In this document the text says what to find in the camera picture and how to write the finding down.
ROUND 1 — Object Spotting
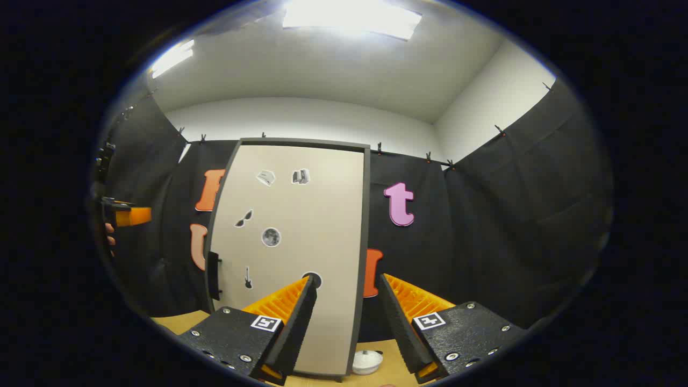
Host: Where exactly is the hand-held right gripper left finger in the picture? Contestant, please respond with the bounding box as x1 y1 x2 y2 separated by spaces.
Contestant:
177 275 319 386

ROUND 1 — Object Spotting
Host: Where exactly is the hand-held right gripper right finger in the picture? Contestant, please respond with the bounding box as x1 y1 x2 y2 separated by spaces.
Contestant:
379 273 528 384

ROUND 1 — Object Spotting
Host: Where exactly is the black cabinet door handle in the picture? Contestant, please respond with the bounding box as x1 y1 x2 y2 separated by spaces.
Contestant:
207 251 222 300

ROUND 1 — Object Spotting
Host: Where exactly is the grey cabinet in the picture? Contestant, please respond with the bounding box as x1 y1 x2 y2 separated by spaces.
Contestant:
206 137 372 382

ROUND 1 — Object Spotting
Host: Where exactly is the beige cabinet door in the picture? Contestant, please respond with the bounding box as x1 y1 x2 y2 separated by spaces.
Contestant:
207 143 367 378

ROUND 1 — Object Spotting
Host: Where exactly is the narrow ceiling light panel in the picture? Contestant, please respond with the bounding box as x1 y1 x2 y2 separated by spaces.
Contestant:
149 39 195 80

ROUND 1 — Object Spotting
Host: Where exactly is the large ceiling light panel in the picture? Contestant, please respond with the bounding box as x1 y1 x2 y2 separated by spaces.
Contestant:
282 0 422 41

